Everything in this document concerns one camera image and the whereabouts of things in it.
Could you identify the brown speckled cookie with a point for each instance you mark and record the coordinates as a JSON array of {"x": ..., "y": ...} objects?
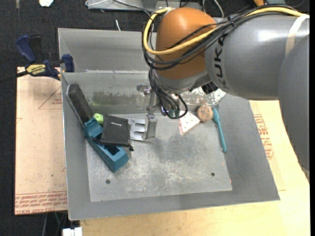
[{"x": 204, "y": 113}]

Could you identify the brown cardboard board, red print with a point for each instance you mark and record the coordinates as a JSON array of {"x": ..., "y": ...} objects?
[{"x": 39, "y": 144}]

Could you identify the light green small block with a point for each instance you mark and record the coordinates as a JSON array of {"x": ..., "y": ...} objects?
[{"x": 98, "y": 118}]

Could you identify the black flat block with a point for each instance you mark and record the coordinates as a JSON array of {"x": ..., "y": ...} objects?
[{"x": 78, "y": 102}]

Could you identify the teal plastic hand tool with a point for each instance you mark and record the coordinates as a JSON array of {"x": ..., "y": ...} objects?
[{"x": 110, "y": 156}]

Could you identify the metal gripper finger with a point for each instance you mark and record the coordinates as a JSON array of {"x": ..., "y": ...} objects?
[
  {"x": 143, "y": 88},
  {"x": 151, "y": 128}
]

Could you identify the black fabric pouch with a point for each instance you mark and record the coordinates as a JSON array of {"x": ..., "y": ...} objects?
[{"x": 115, "y": 131}]

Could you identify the white triangular dotted pad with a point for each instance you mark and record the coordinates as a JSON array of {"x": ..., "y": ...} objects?
[{"x": 188, "y": 123}]

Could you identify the grey metal bin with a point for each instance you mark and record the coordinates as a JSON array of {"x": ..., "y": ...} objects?
[{"x": 172, "y": 171}]

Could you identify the teal plastic spoon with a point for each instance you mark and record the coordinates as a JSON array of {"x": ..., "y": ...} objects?
[{"x": 219, "y": 129}]

